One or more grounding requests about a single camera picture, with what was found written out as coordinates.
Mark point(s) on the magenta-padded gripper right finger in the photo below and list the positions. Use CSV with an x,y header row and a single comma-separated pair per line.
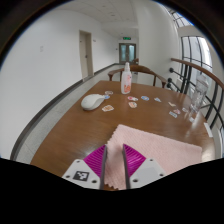
x,y
148,170

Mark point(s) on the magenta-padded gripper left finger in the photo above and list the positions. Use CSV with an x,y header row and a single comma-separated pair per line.
x,y
80,170

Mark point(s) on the pink towel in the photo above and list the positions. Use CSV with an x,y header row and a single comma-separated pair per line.
x,y
163,146

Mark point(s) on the small colourful sticker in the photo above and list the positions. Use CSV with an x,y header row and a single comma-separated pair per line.
x,y
173,114
191,119
132,104
107,108
172,104
157,99
185,109
145,98
177,111
132,98
109,92

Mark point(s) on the white computer mouse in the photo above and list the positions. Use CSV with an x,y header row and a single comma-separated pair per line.
x,y
92,102

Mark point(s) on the white paper card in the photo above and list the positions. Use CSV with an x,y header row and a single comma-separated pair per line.
x,y
208,129

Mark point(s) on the small blue sticker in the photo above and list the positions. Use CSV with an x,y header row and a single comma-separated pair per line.
x,y
106,97

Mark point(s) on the white bottle with orange label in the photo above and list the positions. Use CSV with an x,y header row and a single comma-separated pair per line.
x,y
126,83

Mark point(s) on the clear plastic drink bottle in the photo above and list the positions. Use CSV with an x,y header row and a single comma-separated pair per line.
x,y
199,95

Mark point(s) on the wooden chair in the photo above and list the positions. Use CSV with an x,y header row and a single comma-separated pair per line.
x,y
140,69

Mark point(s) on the black railing with wooden handrail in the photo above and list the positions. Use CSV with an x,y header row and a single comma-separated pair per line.
x,y
200,70

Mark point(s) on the beige side door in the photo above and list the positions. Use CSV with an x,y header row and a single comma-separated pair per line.
x,y
86,55

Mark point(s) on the glazed double door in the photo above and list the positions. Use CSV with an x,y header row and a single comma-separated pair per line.
x,y
127,53

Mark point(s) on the tall black-framed window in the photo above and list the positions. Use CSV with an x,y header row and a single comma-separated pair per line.
x,y
195,50

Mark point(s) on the green exit sign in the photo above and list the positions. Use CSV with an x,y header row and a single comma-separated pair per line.
x,y
126,38

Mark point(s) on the arched black-framed window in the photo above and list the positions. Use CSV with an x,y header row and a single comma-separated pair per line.
x,y
181,20

